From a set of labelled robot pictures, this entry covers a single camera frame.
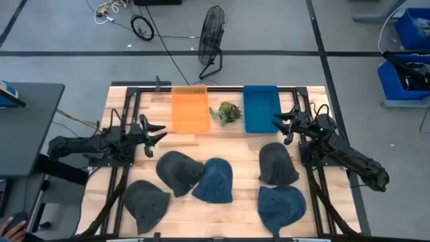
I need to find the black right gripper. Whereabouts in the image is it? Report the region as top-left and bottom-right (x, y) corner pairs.
(271, 110), (312, 147)

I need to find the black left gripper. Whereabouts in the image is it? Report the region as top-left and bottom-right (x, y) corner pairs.
(129, 114), (169, 159)

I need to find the dark gray cap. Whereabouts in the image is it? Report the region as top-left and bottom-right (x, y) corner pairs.
(258, 142), (300, 187)
(122, 179), (171, 235)
(156, 150), (205, 198)

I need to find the blue plastic tray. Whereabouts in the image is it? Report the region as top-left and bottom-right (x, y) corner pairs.
(242, 85), (283, 134)

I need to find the orange plastic tray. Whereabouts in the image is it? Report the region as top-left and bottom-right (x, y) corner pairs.
(171, 84), (212, 134)

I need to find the potted succulent plant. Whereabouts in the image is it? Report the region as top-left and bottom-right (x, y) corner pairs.
(209, 101), (243, 128)

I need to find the blue cap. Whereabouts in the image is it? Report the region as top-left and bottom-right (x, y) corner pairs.
(191, 157), (234, 204)
(257, 185), (307, 236)

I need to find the black floor fan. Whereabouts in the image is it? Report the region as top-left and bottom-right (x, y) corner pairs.
(197, 5), (228, 81)

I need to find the blue storage bin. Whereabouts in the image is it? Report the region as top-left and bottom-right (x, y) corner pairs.
(377, 53), (430, 101)
(395, 7), (430, 51)

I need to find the dark gray side table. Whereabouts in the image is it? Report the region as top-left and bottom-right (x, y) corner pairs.
(0, 82), (66, 178)

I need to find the black bar over bin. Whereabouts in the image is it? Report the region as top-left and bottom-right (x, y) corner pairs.
(382, 50), (430, 91)

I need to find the black equipment box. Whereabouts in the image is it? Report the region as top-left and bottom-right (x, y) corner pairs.
(133, 0), (183, 6)

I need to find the metal desk foot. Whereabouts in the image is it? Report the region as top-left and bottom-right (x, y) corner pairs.
(352, 0), (404, 24)

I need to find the black handheld device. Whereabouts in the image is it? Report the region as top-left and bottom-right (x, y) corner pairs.
(6, 210), (30, 233)

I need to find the person's hand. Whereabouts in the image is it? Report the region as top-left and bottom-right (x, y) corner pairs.
(0, 216), (28, 242)

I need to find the black aluminium table frame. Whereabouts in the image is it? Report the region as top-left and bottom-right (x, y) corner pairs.
(79, 85), (363, 241)

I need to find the yellow cable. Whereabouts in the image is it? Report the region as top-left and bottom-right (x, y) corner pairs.
(55, 108), (100, 129)

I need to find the long black floor cable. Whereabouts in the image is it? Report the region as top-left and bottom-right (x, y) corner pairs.
(143, 3), (191, 86)

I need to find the coiled black cable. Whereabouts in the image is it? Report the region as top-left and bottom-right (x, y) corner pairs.
(130, 14), (155, 42)

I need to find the white cable bundle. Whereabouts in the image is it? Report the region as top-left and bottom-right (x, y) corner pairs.
(93, 0), (128, 26)

